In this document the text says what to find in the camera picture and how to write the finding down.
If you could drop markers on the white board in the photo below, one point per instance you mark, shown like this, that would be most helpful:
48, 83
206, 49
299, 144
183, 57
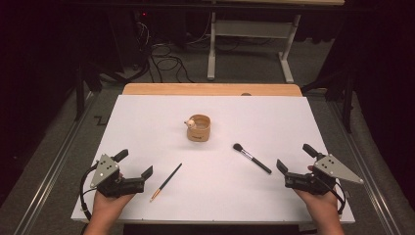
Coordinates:
208, 199

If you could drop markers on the white-framed desk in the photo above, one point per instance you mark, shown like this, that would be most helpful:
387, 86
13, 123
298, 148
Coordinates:
251, 28

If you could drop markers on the metal floor rail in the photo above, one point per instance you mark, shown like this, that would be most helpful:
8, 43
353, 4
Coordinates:
49, 181
370, 182

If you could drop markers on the round wooden brush holder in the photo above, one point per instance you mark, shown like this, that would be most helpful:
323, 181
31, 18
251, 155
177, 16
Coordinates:
199, 133

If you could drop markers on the thin black brush copper ferrule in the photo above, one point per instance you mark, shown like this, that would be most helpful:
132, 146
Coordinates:
166, 181

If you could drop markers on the dark equipment box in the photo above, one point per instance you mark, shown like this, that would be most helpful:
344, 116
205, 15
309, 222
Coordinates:
130, 32

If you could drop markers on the person's right hand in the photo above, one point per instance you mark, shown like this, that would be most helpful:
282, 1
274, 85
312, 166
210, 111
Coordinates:
321, 205

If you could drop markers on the wooden table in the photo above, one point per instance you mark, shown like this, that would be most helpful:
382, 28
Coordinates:
212, 89

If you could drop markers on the black makeup brush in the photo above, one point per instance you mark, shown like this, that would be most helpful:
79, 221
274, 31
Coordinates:
253, 159

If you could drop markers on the person's left hand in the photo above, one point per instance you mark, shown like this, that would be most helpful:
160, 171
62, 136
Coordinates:
107, 205

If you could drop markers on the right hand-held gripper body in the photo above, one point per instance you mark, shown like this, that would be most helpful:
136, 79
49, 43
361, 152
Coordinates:
305, 182

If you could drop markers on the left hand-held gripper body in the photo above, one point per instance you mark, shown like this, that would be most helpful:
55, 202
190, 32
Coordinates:
125, 186

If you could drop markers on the black metal stand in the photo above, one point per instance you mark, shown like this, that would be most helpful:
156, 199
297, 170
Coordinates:
80, 98
348, 104

